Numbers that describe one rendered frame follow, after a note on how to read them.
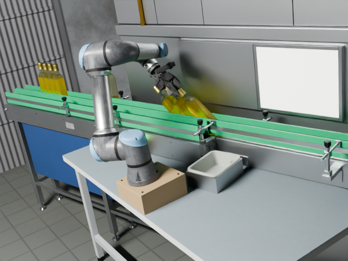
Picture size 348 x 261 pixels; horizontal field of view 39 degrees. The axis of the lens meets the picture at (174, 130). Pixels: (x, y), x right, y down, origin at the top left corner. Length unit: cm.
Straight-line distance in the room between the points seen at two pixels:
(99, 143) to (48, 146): 134
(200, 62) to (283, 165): 71
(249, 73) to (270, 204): 68
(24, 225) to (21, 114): 85
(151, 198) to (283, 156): 63
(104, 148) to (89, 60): 39
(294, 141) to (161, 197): 64
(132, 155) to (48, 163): 154
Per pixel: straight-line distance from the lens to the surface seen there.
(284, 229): 196
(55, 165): 354
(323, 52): 222
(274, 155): 230
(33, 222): 385
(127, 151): 213
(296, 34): 226
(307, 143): 221
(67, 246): 346
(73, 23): 486
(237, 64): 245
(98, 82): 219
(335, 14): 219
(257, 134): 233
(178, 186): 219
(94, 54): 218
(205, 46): 253
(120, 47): 215
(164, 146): 257
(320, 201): 213
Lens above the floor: 187
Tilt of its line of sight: 22 degrees down
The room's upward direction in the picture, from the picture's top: 9 degrees counter-clockwise
